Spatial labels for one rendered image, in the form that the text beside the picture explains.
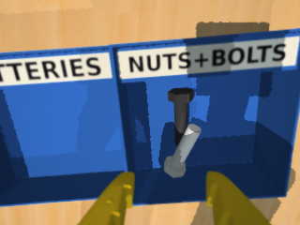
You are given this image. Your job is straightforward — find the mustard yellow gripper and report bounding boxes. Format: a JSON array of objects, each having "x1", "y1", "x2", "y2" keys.
[{"x1": 77, "y1": 172, "x2": 272, "y2": 225}]

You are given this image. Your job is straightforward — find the black hex-head bolt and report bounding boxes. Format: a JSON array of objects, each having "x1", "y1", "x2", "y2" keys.
[{"x1": 168, "y1": 87, "x2": 194, "y2": 146}]

